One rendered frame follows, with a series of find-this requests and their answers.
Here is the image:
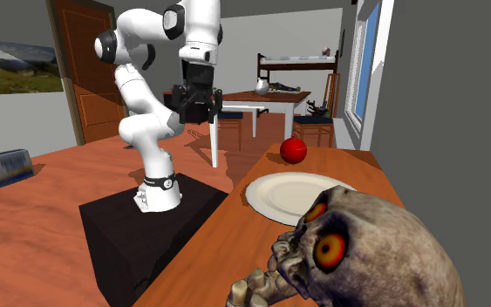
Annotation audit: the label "dark wooden bunk bed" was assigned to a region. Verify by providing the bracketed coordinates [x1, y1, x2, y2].
[256, 47, 340, 92]

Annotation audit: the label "red pomegranate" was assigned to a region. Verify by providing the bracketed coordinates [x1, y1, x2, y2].
[279, 133, 309, 166]

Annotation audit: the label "brown wooden door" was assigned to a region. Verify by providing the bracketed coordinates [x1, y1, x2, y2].
[45, 0, 130, 147]

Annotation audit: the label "wooden chair blue seat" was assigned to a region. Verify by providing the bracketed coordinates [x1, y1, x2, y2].
[291, 72, 342, 149]
[216, 111, 244, 153]

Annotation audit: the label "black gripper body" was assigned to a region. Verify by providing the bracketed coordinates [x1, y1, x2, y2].
[181, 59, 217, 99]

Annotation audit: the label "grey skull figure orange eyes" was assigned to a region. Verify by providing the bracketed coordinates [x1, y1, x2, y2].
[225, 184, 468, 307]

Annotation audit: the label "white framed window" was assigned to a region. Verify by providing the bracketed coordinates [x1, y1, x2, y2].
[344, 0, 396, 151]

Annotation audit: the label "landscape wall picture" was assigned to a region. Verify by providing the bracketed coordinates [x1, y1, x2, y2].
[0, 37, 65, 97]

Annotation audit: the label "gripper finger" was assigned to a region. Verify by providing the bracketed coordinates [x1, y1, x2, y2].
[205, 86, 224, 125]
[170, 84, 196, 125]

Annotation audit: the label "white plate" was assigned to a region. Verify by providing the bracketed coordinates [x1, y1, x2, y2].
[244, 172, 358, 228]

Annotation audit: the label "orange wooden table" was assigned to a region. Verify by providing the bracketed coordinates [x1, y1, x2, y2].
[132, 142, 406, 307]

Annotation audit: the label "white-legged dining table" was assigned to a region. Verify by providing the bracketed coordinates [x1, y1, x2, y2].
[163, 78, 312, 169]

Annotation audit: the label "blue grey box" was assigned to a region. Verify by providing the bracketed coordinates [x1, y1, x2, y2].
[0, 148, 35, 194]

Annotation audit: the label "dark robot stand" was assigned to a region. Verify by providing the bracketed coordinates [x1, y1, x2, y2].
[78, 172, 230, 307]

